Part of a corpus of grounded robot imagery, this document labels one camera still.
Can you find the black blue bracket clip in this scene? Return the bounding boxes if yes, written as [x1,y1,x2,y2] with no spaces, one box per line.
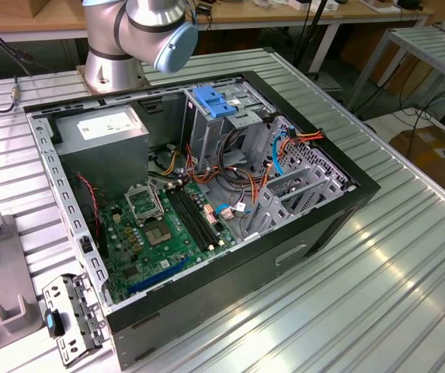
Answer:
[44,309,67,338]

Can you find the black RAM slot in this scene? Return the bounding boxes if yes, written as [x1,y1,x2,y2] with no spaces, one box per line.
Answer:
[171,184,216,249]
[181,181,225,245]
[176,183,220,247]
[166,185,212,252]

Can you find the black tripod stand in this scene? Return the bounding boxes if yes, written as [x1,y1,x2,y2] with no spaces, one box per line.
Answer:
[294,0,330,75]

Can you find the wooden desk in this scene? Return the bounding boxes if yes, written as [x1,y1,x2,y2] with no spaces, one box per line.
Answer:
[0,0,435,44]

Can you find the orange red power wire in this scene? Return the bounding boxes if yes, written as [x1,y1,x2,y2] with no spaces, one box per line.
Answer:
[251,129,326,205]

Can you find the brown cardboard box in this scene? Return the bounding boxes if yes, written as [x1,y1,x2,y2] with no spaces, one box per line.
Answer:
[388,126,445,195]

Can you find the grey power supply unit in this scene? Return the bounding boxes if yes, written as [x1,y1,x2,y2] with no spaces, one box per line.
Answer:
[53,104,151,199]

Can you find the blue expansion slot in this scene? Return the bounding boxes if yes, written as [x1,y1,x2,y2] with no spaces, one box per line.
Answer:
[127,256,191,296]

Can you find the blue data wire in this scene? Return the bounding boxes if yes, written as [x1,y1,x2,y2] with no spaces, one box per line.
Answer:
[270,126,297,178]

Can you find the black cable with connector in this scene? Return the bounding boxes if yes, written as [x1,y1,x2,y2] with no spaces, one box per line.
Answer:
[0,11,37,113]

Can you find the red black twisted wire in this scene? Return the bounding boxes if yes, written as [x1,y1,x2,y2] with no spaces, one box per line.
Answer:
[75,173,102,239]

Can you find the metal disk bay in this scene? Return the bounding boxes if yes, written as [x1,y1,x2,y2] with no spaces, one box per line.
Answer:
[241,114,359,240]

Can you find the green motherboard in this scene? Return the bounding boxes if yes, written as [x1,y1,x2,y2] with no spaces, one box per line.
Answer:
[97,180,238,306]

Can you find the CPU socket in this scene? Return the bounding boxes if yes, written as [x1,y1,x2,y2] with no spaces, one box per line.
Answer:
[142,221,175,248]

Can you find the red orange wire bundle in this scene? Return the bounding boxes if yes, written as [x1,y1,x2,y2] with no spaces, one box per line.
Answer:
[185,143,223,186]

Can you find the metal slat table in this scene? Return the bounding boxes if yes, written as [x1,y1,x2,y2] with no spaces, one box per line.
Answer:
[346,25,445,112]

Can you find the black cable bundle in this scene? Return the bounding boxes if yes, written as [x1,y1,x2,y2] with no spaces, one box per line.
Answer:
[217,127,256,191]

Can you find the blue drive latch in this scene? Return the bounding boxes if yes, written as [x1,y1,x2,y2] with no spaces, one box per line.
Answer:
[192,87,239,120]

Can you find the metal socket cover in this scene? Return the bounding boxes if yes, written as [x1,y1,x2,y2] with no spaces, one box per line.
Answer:
[123,182,165,226]

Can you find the metal drive cage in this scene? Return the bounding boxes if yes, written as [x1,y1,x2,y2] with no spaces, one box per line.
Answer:
[181,79,276,172]

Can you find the grey parts rack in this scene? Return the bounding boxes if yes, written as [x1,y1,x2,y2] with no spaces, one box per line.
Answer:
[0,209,40,354]

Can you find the yellow black power wires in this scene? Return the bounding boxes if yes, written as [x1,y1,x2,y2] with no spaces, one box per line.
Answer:
[158,144,189,176]

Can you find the metal slot bracket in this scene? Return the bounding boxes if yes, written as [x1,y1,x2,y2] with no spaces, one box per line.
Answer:
[42,271,109,369]

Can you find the black PC case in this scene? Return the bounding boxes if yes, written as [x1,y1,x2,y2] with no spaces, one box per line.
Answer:
[23,69,381,371]

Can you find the short blue wire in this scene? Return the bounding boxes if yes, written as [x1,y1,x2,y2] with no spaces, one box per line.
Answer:
[214,204,252,221]

